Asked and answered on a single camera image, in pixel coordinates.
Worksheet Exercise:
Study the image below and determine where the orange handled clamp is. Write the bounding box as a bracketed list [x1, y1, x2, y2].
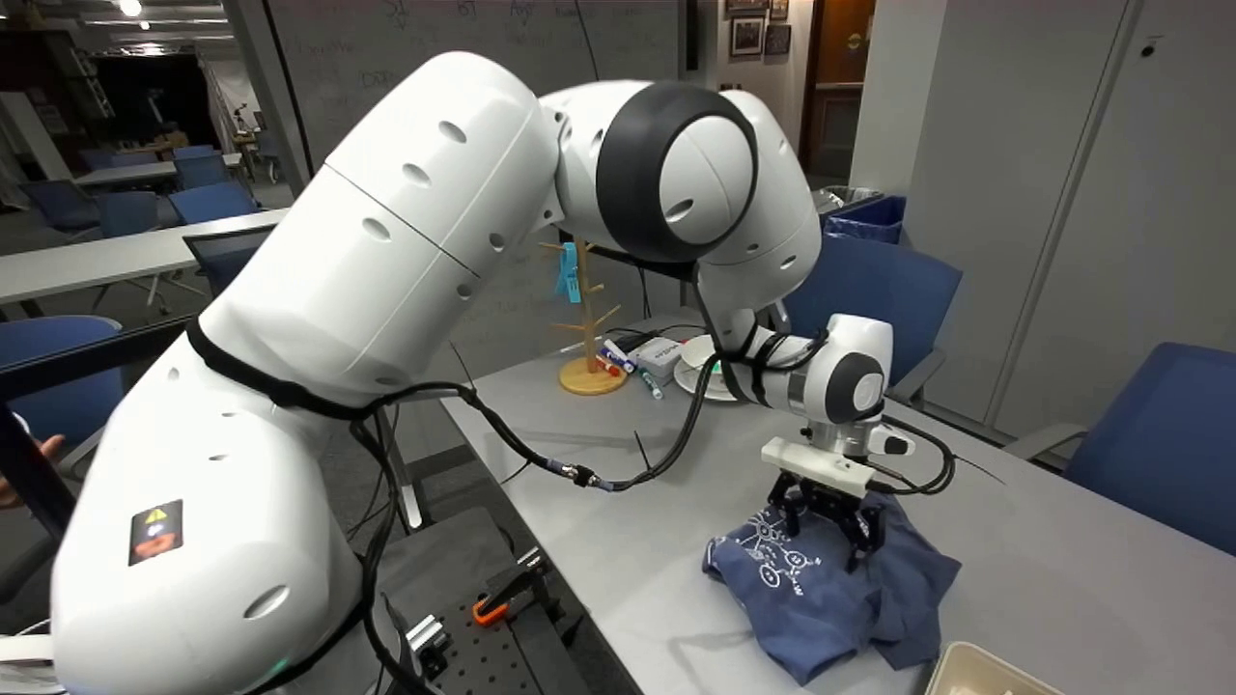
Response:
[462, 559, 550, 633]

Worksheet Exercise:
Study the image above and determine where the small white box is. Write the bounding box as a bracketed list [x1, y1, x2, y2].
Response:
[627, 335, 689, 378]

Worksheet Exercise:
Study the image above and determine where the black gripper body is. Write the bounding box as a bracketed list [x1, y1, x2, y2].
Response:
[769, 468, 881, 523]

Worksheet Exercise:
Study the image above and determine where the white bowl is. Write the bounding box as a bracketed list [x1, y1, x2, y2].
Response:
[676, 332, 721, 378]

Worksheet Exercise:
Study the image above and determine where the white office table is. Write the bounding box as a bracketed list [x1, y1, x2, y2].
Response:
[0, 205, 290, 307]

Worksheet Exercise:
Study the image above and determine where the blue office chair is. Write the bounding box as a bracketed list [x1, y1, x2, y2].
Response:
[781, 229, 964, 404]
[0, 314, 133, 517]
[1002, 338, 1236, 559]
[180, 223, 278, 296]
[166, 176, 268, 229]
[27, 176, 169, 240]

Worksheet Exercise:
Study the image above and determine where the blue printed t-shirt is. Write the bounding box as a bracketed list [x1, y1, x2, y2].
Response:
[698, 490, 964, 686]

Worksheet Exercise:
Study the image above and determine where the grey metal cabinet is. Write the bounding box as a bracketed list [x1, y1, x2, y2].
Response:
[900, 0, 1236, 446]

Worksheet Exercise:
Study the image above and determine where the white saucer plate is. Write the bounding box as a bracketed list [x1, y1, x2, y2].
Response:
[669, 335, 751, 404]

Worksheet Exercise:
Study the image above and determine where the blue recycling bin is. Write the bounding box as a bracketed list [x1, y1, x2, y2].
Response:
[819, 190, 913, 247]

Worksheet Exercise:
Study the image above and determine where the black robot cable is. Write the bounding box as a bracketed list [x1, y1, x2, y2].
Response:
[344, 275, 960, 501]

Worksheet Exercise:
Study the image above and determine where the light blue hanging object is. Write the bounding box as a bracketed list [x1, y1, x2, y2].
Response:
[551, 240, 586, 307]

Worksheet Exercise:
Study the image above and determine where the beige plastic tray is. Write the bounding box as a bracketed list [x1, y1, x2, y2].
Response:
[923, 637, 1072, 695]

